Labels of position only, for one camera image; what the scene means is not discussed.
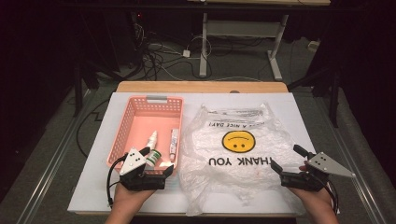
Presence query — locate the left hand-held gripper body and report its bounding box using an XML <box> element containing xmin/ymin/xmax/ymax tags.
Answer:
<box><xmin>119</xmin><ymin>147</ymin><xmax>166</xmax><ymax>191</ymax></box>

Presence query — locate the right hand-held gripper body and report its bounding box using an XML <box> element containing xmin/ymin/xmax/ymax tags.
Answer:
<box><xmin>279</xmin><ymin>151</ymin><xmax>357</xmax><ymax>192</ymax></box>

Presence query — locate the white dropper bottle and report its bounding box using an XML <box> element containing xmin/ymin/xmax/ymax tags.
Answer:
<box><xmin>146</xmin><ymin>130</ymin><xmax>159</xmax><ymax>150</ymax></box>

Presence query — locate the pink plastic basket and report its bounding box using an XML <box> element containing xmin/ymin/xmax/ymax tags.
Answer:
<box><xmin>106</xmin><ymin>95</ymin><xmax>185</xmax><ymax>176</ymax></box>

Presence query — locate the white ointment tube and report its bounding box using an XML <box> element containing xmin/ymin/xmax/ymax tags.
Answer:
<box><xmin>168</xmin><ymin>128</ymin><xmax>180</xmax><ymax>162</ymax></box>

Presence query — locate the clear smiley plastic bag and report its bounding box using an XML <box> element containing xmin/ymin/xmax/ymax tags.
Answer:
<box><xmin>178</xmin><ymin>102</ymin><xmax>307</xmax><ymax>217</ymax></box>

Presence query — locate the person's left hand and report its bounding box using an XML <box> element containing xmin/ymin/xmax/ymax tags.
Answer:
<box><xmin>112</xmin><ymin>182</ymin><xmax>157</xmax><ymax>214</ymax></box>

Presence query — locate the person's right hand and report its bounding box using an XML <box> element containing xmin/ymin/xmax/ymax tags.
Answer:
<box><xmin>288</xmin><ymin>164</ymin><xmax>336</xmax><ymax>213</ymax></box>

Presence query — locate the white foam board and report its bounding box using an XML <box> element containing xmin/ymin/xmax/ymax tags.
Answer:
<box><xmin>67</xmin><ymin>91</ymin><xmax>340</xmax><ymax>216</ymax></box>

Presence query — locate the black metal stand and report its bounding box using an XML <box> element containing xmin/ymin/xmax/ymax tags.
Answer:
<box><xmin>288</xmin><ymin>66</ymin><xmax>341</xmax><ymax>129</ymax></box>
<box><xmin>73</xmin><ymin>62</ymin><xmax>101</xmax><ymax>118</ymax></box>

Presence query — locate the dark equipment box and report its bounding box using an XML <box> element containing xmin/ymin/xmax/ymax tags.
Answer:
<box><xmin>102</xmin><ymin>10</ymin><xmax>146</xmax><ymax>68</ymax></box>

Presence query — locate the white-legged desk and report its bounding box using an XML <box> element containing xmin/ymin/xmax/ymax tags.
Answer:
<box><xmin>186</xmin><ymin>0</ymin><xmax>331</xmax><ymax>81</ymax></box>

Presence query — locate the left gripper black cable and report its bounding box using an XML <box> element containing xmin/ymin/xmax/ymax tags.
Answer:
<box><xmin>106</xmin><ymin>153</ymin><xmax>129</xmax><ymax>208</ymax></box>

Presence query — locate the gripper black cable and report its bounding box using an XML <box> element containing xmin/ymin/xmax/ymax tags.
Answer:
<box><xmin>106</xmin><ymin>153</ymin><xmax>129</xmax><ymax>208</ymax></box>
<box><xmin>323</xmin><ymin>178</ymin><xmax>340</xmax><ymax>216</ymax></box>

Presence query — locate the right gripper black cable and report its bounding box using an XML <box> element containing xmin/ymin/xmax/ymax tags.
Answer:
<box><xmin>323</xmin><ymin>178</ymin><xmax>340</xmax><ymax>216</ymax></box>

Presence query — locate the metal floor rail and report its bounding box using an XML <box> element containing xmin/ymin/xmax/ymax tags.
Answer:
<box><xmin>314</xmin><ymin>96</ymin><xmax>389</xmax><ymax>224</ymax></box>
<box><xmin>15</xmin><ymin>90</ymin><xmax>94</xmax><ymax>224</ymax></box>

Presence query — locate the black floor cable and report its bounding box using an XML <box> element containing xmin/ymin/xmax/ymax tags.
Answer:
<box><xmin>76</xmin><ymin>97</ymin><xmax>111</xmax><ymax>159</ymax></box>

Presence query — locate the tangle of black cables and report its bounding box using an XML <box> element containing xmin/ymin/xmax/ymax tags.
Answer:
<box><xmin>130</xmin><ymin>18</ymin><xmax>216</xmax><ymax>82</ymax></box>

